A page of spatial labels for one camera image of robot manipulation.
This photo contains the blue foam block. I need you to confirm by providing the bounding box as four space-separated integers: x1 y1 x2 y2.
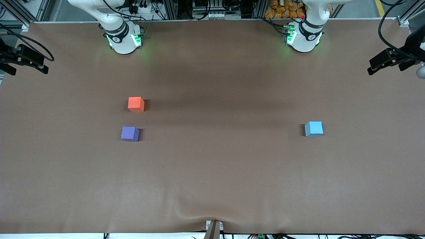
304 121 324 137

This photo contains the orange foam block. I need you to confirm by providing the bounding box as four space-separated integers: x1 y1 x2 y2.
127 97 145 113

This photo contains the purple foam block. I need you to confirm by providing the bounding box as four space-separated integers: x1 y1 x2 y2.
121 126 140 142

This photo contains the orange lumpy bag pile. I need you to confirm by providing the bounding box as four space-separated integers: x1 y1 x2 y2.
265 0 306 19

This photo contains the white power strip with plugs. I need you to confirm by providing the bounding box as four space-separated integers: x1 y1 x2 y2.
129 0 160 16

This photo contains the brown table cloth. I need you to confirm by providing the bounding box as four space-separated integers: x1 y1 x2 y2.
0 18 425 234

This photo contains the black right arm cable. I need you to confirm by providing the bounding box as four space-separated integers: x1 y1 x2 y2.
0 23 55 62

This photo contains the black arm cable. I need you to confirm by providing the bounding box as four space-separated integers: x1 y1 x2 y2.
0 23 55 62
378 0 425 62

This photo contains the aluminium frame post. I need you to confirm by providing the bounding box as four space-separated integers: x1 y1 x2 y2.
0 0 31 32
397 0 425 28

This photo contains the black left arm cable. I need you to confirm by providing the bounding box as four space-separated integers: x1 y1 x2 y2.
378 0 425 62

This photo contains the brown camera stand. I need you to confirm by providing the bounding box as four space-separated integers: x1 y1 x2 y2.
204 220 224 239

